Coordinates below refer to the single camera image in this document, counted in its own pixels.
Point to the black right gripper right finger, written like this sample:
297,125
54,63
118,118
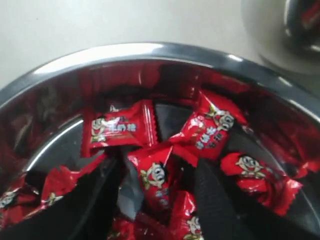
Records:
227,213

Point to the red wrapped candy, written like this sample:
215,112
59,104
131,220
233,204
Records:
272,188
118,126
152,179
207,130

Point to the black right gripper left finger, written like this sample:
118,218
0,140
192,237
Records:
83,214

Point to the stainless steel cup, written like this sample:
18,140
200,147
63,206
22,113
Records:
286,33

